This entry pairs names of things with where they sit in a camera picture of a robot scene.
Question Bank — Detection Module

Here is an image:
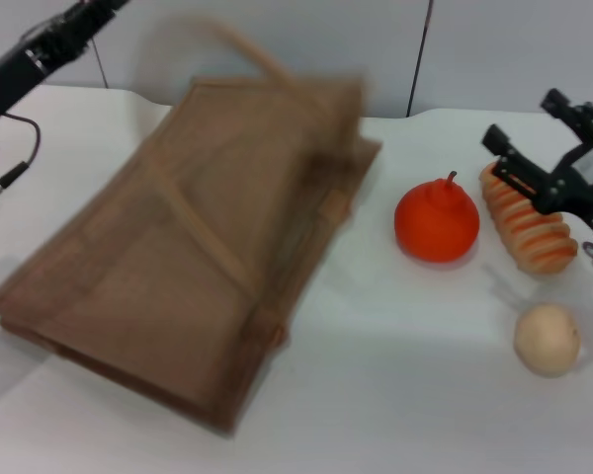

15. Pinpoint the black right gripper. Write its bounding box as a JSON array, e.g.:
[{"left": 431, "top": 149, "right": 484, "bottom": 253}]
[{"left": 481, "top": 87, "right": 593, "bottom": 248}]

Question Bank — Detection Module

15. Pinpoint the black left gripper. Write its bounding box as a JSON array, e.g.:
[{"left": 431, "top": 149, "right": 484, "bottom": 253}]
[{"left": 0, "top": 0, "right": 129, "bottom": 128}]

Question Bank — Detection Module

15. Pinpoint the brown woven handbag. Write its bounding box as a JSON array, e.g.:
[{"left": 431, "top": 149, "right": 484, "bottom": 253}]
[{"left": 0, "top": 17, "right": 384, "bottom": 438}]

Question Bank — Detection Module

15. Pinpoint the striped toy bread loaf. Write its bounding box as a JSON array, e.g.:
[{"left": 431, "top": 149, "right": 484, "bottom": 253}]
[{"left": 479, "top": 165, "right": 579, "bottom": 274}]

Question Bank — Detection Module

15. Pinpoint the orange toy pear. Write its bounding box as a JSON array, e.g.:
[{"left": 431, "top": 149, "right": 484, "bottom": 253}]
[{"left": 393, "top": 169, "right": 480, "bottom": 263}]

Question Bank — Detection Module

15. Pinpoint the beige round toy fruit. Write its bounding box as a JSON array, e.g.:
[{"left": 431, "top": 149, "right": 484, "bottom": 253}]
[{"left": 512, "top": 301, "right": 582, "bottom": 379}]

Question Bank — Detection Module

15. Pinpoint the left arm black plug cable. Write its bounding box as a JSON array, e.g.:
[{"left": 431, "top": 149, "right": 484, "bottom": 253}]
[{"left": 0, "top": 112, "right": 42, "bottom": 213}]

